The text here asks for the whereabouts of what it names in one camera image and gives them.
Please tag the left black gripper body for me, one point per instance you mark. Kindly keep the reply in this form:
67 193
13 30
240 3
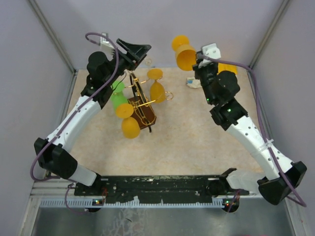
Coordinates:
124 63

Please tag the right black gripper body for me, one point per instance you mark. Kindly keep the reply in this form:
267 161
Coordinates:
206 74

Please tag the clear wine glass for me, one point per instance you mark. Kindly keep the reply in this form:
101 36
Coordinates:
148 62

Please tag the orange wine glass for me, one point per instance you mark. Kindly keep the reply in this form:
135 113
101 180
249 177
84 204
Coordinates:
184 52
129 126
157 91

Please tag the green wine glass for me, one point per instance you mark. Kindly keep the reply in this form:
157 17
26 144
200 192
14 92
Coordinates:
120 102

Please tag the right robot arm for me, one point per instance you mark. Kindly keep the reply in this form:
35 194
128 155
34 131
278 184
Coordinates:
280 174

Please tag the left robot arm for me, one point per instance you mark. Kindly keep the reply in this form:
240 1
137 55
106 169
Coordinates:
53 152

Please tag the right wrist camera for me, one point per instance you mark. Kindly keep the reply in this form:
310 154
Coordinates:
210 51

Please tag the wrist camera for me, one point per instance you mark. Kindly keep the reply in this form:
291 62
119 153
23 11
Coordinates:
106 46
210 51

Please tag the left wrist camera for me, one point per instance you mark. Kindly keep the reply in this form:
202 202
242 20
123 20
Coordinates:
106 46

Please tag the gold wire wine glass rack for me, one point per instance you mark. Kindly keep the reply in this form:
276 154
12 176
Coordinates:
142 104

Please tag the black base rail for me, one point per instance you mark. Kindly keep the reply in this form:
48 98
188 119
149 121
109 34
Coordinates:
149 190

